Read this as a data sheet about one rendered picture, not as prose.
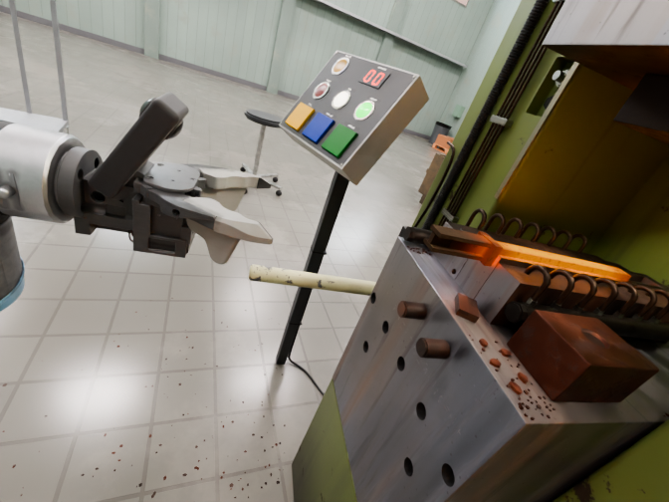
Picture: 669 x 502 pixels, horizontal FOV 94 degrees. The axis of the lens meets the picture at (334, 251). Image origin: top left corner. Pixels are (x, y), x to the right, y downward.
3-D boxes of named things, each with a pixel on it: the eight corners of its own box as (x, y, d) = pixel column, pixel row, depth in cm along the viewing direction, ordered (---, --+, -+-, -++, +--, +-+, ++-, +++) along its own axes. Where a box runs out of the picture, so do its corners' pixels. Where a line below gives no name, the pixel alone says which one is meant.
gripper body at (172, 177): (202, 227, 42) (95, 209, 38) (209, 165, 37) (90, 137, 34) (191, 260, 35) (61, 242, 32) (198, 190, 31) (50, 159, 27)
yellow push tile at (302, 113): (296, 129, 88) (313, 108, 88) (284, 121, 93) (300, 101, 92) (300, 133, 90) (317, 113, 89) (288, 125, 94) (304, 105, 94)
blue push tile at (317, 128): (315, 142, 82) (334, 120, 82) (301, 132, 87) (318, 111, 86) (319, 146, 84) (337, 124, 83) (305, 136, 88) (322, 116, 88)
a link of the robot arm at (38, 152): (40, 115, 32) (-34, 137, 24) (96, 127, 34) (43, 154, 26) (51, 194, 37) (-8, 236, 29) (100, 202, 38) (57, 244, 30)
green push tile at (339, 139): (336, 156, 76) (356, 132, 75) (320, 145, 81) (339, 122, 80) (340, 160, 78) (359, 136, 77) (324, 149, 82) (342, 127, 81)
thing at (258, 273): (247, 285, 86) (250, 270, 83) (248, 273, 90) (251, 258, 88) (389, 303, 99) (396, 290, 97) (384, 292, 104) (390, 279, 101)
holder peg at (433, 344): (420, 362, 43) (429, 349, 42) (412, 346, 45) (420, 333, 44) (444, 363, 44) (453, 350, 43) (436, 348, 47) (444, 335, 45)
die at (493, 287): (489, 324, 46) (524, 278, 42) (430, 249, 62) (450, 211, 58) (665, 344, 59) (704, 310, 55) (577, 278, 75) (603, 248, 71)
